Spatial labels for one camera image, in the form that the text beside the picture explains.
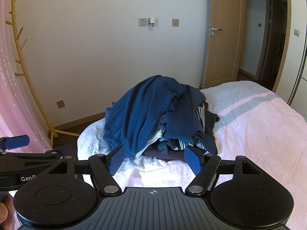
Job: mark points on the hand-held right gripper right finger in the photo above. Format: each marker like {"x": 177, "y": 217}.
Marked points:
{"x": 194, "y": 160}

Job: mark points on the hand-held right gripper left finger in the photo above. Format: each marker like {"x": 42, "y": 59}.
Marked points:
{"x": 116, "y": 161}

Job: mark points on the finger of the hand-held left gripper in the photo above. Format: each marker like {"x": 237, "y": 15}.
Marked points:
{"x": 16, "y": 141}
{"x": 14, "y": 159}

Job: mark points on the navy blue pants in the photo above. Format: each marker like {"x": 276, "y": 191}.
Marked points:
{"x": 139, "y": 107}

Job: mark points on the pile of dark clothes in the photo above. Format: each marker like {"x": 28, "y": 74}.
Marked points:
{"x": 209, "y": 127}

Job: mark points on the person's left hand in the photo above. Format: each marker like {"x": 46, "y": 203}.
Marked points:
{"x": 4, "y": 212}

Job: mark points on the wooden coat rack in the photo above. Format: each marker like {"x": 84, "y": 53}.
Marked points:
{"x": 49, "y": 128}

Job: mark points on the pink curtain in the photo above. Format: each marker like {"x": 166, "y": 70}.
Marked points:
{"x": 14, "y": 100}

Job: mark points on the striped garment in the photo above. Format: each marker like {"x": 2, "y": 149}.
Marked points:
{"x": 200, "y": 116}

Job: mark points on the light grey garment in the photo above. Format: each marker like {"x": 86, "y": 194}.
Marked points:
{"x": 157, "y": 135}

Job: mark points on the navy blue garment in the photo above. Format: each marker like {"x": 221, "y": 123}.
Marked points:
{"x": 184, "y": 110}

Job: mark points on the bed with white pink blanket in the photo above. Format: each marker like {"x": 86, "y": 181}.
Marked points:
{"x": 251, "y": 136}

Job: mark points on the wooden door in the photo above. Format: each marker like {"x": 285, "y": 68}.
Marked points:
{"x": 225, "y": 52}

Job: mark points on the white plug adapter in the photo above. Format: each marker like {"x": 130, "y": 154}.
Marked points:
{"x": 151, "y": 22}

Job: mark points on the white wardrobe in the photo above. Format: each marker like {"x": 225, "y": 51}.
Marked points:
{"x": 298, "y": 52}

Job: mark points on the beige wall socket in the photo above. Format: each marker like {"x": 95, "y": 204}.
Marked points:
{"x": 142, "y": 22}
{"x": 60, "y": 104}

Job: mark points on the white wall switch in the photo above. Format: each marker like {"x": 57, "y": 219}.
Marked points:
{"x": 297, "y": 32}

